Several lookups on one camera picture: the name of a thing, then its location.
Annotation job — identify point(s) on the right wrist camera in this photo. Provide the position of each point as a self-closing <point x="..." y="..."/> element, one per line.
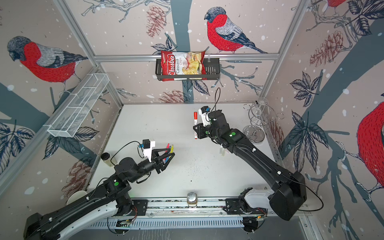
<point x="203" y="112"/>

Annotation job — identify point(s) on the red cassava chips bag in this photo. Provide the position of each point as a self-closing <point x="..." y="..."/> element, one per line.
<point x="182" y="63"/>

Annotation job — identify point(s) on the white mesh wall shelf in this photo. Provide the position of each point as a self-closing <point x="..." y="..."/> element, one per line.
<point x="81" y="101"/>

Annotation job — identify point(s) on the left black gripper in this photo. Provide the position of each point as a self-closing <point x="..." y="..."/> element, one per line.
<point x="158" y="163"/>

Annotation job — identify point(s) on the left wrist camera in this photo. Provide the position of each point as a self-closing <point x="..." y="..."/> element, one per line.
<point x="147" y="147"/>

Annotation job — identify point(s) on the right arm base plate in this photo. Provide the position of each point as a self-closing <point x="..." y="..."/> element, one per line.
<point x="235" y="206"/>

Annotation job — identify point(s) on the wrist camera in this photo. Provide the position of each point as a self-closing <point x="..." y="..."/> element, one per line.
<point x="147" y="147"/>
<point x="203" y="112"/>

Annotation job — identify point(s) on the white marker pen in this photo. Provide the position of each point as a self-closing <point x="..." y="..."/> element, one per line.
<point x="195" y="123"/>

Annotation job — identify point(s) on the chrome spiral glass holder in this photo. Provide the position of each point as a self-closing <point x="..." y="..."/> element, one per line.
<point x="262" y="117"/>

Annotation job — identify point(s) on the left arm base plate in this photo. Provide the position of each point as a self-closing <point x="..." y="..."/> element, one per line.
<point x="135" y="207"/>

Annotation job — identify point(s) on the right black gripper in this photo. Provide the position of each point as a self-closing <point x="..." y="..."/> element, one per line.
<point x="200" y="128"/>

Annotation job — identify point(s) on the small jar black lid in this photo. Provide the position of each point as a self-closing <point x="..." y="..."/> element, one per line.
<point x="108" y="160"/>

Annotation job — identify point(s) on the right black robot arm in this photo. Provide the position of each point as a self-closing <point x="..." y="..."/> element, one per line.
<point x="288" y="190"/>

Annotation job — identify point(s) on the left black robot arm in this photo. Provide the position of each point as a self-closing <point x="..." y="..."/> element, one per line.
<point x="110" y="197"/>

